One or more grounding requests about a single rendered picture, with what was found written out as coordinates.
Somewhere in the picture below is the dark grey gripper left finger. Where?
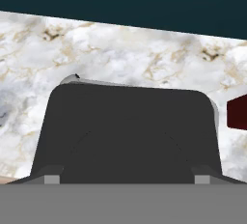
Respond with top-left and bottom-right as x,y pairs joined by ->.
6,164 -> 65,185

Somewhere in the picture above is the dark red box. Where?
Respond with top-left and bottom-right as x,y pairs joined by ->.
226,94 -> 247,131

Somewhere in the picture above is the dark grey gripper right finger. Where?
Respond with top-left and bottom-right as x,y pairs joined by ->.
191,165 -> 246,185

